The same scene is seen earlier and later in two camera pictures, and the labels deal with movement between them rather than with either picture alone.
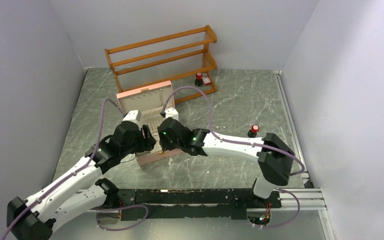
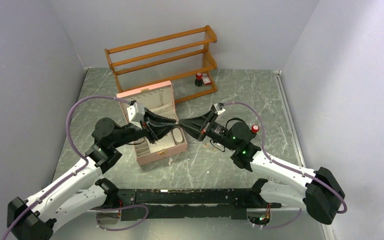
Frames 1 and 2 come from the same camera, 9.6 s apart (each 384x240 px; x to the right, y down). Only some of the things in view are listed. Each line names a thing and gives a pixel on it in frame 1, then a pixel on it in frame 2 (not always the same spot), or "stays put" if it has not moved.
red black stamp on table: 252,133 stays put
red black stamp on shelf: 199,81 stays put
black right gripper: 164,143 → 199,121
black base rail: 210,203 stays put
